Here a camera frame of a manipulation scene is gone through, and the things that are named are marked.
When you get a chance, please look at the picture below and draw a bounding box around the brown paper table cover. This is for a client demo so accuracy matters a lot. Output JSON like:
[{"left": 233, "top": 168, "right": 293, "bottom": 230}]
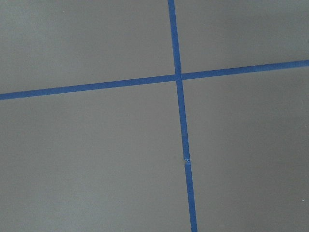
[{"left": 0, "top": 0, "right": 309, "bottom": 232}]

